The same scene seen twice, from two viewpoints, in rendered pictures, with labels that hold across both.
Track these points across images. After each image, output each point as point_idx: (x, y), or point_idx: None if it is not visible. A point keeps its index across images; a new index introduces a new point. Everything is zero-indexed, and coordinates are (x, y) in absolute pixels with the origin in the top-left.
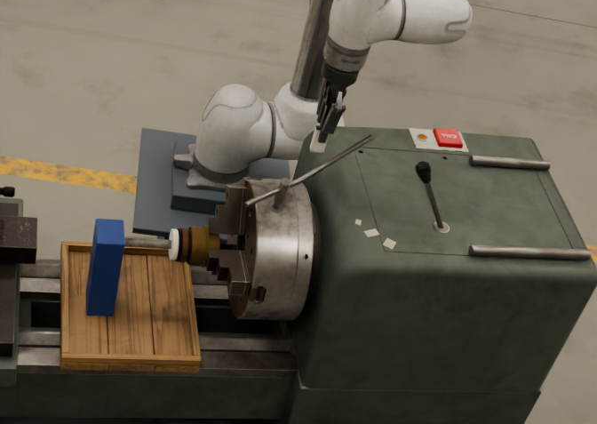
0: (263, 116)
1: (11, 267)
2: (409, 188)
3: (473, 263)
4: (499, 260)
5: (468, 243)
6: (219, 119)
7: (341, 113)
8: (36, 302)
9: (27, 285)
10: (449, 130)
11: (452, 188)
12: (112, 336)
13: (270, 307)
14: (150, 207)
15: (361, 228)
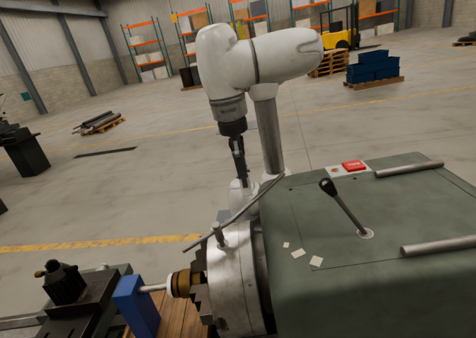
0: (255, 189)
1: (88, 316)
2: (329, 205)
3: (411, 266)
4: (440, 256)
5: (397, 243)
6: (232, 196)
7: (242, 157)
8: (122, 331)
9: (116, 320)
10: (353, 161)
11: (366, 197)
12: None
13: (237, 331)
14: None
15: (288, 250)
